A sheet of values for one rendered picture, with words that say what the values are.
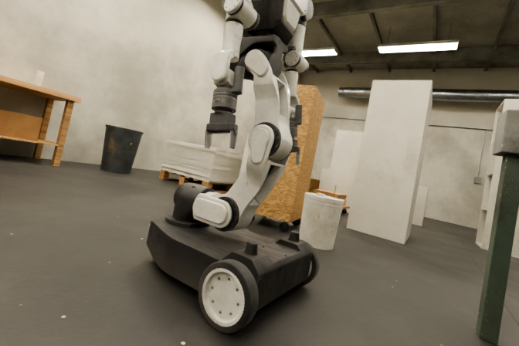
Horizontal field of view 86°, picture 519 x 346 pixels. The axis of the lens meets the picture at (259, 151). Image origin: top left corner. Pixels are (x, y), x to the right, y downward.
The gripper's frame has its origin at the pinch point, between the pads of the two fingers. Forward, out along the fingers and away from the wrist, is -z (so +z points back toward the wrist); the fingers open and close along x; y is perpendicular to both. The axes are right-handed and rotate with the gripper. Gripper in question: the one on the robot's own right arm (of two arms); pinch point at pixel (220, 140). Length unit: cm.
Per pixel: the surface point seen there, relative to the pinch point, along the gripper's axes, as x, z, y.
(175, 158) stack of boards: -251, 26, 231
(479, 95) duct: 214, 281, 763
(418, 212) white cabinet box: 75, -22, 525
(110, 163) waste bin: -314, 8, 171
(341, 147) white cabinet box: -50, 82, 434
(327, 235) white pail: 7, -42, 131
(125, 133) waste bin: -297, 52, 174
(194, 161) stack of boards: -213, 23, 229
